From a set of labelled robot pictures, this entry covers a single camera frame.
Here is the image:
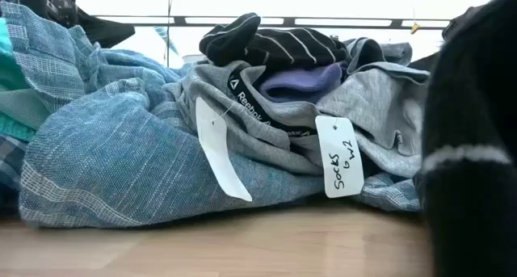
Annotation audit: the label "grey Reebok waistband garment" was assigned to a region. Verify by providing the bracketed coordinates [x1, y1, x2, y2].
[177, 61, 324, 177]

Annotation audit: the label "purple sock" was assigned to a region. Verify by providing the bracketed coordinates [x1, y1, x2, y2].
[258, 61, 344, 104]

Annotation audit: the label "black pinstriped sock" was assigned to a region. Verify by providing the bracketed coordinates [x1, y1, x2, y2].
[199, 12, 262, 67]
[244, 26, 349, 67]

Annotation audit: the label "grey-blue woven shirt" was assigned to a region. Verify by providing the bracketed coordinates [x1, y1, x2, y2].
[345, 37, 414, 74]

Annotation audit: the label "blue woven shirt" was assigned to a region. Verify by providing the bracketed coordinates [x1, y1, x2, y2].
[0, 0, 423, 229]

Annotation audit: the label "black sock with grey stripe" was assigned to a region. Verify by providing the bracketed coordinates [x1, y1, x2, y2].
[407, 0, 517, 277]

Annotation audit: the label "blue plaid shirt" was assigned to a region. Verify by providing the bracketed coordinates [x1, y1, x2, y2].
[0, 133, 28, 213]

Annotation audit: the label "teal garment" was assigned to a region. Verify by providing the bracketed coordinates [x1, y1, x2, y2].
[0, 17, 52, 143]

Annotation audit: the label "blank white paper tag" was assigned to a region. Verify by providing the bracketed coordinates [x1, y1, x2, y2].
[195, 96, 254, 203]

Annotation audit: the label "white tag marked Socks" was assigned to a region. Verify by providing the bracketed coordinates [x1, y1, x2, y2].
[314, 115, 365, 199]

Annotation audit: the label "dark patterned garment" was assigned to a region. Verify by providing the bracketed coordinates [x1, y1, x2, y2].
[0, 0, 137, 48]

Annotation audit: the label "black overhead frame bar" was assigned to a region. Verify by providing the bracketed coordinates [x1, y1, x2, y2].
[93, 14, 452, 31]

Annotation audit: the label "thin hanging black cable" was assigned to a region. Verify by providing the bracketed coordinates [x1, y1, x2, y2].
[163, 0, 175, 68]

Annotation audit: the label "yellow hanging tag on string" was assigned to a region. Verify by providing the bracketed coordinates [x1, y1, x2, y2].
[410, 0, 421, 36]

